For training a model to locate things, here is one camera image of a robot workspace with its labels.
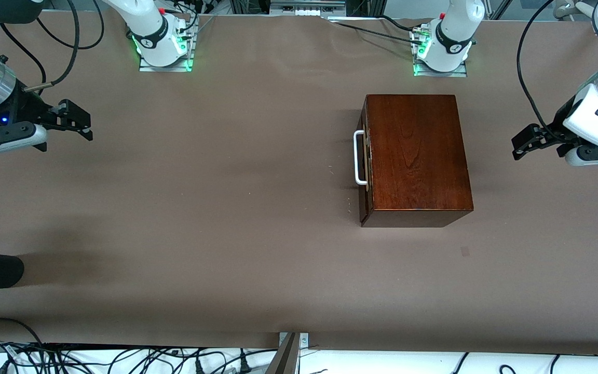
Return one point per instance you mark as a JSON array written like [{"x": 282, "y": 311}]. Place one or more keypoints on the brown table cover sheet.
[{"x": 226, "y": 259}]

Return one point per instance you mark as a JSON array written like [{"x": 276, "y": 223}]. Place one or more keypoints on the beige chair base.
[{"x": 569, "y": 9}]

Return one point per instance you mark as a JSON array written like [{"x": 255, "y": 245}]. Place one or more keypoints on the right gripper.
[{"x": 25, "y": 110}]

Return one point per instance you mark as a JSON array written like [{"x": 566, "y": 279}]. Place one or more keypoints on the dark metal beam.
[{"x": 284, "y": 358}]

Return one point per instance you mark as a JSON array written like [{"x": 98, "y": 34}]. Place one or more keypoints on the grey metal device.
[{"x": 307, "y": 8}]

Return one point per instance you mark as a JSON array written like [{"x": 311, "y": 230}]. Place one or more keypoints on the dark brown wooden cabinet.
[{"x": 418, "y": 156}]

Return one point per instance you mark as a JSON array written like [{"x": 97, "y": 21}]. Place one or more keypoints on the small metal bracket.
[{"x": 304, "y": 340}]

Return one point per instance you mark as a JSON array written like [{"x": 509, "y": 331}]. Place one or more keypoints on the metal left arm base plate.
[{"x": 439, "y": 74}]

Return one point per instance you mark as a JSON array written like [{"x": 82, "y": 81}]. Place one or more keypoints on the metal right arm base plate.
[{"x": 166, "y": 67}]

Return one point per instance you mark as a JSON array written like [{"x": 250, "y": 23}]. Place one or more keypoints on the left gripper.
[{"x": 558, "y": 126}]

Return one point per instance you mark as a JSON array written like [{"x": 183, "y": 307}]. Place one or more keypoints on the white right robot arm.
[{"x": 148, "y": 26}]

